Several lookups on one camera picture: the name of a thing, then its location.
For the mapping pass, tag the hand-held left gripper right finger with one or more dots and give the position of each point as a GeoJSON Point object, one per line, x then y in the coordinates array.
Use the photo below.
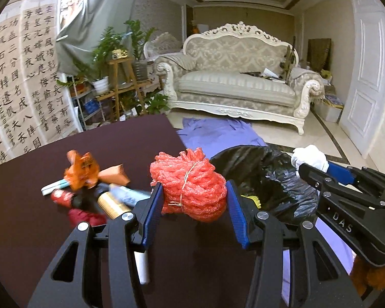
{"type": "Point", "coordinates": [238, 218]}

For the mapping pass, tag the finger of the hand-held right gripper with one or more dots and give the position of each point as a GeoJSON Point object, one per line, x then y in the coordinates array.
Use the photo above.
{"type": "Point", "coordinates": [340, 173]}
{"type": "Point", "coordinates": [320, 179]}

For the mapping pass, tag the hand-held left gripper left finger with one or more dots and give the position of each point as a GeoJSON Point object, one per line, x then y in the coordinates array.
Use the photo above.
{"type": "Point", "coordinates": [152, 211]}

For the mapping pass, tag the white tissue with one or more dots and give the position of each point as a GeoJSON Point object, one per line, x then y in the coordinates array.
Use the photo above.
{"type": "Point", "coordinates": [311, 157]}

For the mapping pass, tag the red foam net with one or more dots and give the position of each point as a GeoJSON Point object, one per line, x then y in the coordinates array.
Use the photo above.
{"type": "Point", "coordinates": [189, 183]}

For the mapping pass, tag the black trash bag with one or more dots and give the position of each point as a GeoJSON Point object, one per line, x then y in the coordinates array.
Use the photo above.
{"type": "Point", "coordinates": [269, 176]}

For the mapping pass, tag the tan orange packet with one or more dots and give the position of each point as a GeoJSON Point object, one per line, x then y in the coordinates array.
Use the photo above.
{"type": "Point", "coordinates": [114, 175]}

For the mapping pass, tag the orange plastic wrapper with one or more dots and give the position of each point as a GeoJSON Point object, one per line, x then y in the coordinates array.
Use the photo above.
{"type": "Point", "coordinates": [81, 170]}

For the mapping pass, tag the yellow item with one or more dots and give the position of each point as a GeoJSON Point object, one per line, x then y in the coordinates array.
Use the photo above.
{"type": "Point", "coordinates": [252, 201]}

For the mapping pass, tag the blue and white tube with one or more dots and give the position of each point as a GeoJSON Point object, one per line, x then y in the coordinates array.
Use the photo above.
{"type": "Point", "coordinates": [130, 195]}

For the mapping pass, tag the gold can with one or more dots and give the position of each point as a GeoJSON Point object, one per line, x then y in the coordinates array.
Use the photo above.
{"type": "Point", "coordinates": [114, 207]}

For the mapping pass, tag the person's orange clothing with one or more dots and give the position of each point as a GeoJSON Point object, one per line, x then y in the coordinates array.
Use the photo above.
{"type": "Point", "coordinates": [370, 276]}

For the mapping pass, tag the white cylinder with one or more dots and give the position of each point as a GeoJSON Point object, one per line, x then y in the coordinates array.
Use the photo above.
{"type": "Point", "coordinates": [142, 266]}

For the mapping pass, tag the grey storage box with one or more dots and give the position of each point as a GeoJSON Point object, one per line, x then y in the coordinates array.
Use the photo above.
{"type": "Point", "coordinates": [329, 110]}

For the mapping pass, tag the black bottle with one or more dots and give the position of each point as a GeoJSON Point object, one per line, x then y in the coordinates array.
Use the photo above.
{"type": "Point", "coordinates": [86, 197]}

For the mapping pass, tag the dark red wrapper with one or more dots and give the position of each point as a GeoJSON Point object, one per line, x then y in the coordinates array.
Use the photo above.
{"type": "Point", "coordinates": [85, 218]}

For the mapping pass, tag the purple cloth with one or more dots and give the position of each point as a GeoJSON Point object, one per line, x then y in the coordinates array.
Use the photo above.
{"type": "Point", "coordinates": [218, 133]}

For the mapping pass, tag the white door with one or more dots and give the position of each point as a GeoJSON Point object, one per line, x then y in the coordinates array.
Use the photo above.
{"type": "Point", "coordinates": [365, 80]}

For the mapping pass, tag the white and teal box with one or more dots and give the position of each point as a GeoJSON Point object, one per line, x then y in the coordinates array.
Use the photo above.
{"type": "Point", "coordinates": [53, 188]}

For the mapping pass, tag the pale blanket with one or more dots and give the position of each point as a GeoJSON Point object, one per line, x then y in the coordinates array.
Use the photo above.
{"type": "Point", "coordinates": [304, 72]}

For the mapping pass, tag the low green plant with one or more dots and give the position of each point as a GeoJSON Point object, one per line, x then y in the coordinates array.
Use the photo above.
{"type": "Point", "coordinates": [157, 102]}

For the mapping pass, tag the papers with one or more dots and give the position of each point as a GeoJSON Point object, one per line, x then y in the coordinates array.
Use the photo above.
{"type": "Point", "coordinates": [266, 73]}

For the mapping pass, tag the blue crate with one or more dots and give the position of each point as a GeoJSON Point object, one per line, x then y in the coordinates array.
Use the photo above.
{"type": "Point", "coordinates": [91, 106]}

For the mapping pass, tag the dark leaning panel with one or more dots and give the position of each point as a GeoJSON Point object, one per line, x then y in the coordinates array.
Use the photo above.
{"type": "Point", "coordinates": [319, 53]}

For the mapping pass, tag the metal shelf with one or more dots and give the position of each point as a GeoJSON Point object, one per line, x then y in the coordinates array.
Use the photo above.
{"type": "Point", "coordinates": [83, 109]}

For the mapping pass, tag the dark toy rifle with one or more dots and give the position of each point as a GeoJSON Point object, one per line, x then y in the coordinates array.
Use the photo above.
{"type": "Point", "coordinates": [288, 59]}

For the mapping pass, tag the ornate cream sofa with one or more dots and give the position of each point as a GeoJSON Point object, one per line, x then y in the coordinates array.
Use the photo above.
{"type": "Point", "coordinates": [231, 86]}

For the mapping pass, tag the wooden plant stand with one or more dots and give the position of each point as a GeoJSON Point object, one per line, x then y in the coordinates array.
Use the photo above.
{"type": "Point", "coordinates": [122, 80]}

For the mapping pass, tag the white plant pot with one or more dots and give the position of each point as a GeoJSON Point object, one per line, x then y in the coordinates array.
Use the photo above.
{"type": "Point", "coordinates": [101, 85]}

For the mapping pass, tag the glass plant pot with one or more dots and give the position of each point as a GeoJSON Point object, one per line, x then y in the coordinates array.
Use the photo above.
{"type": "Point", "coordinates": [141, 70]}

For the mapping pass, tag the grey throw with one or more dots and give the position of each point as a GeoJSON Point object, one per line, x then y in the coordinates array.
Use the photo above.
{"type": "Point", "coordinates": [176, 60]}

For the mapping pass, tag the small patterned pot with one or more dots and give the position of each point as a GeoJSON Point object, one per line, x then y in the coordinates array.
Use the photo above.
{"type": "Point", "coordinates": [120, 54]}

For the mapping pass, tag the ornate cream armchair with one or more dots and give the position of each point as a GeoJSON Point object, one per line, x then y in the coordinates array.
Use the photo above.
{"type": "Point", "coordinates": [163, 43]}

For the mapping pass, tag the fern plant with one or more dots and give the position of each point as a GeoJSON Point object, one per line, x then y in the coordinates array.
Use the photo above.
{"type": "Point", "coordinates": [110, 43]}

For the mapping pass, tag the tall leafy plant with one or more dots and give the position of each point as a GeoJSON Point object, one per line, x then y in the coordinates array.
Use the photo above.
{"type": "Point", "coordinates": [138, 37]}

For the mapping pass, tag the grey curtain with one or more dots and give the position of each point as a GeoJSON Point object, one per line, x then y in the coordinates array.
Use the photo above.
{"type": "Point", "coordinates": [93, 22]}

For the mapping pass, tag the calligraphy wall scroll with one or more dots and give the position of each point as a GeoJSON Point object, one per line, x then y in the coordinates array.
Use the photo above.
{"type": "Point", "coordinates": [16, 80]}

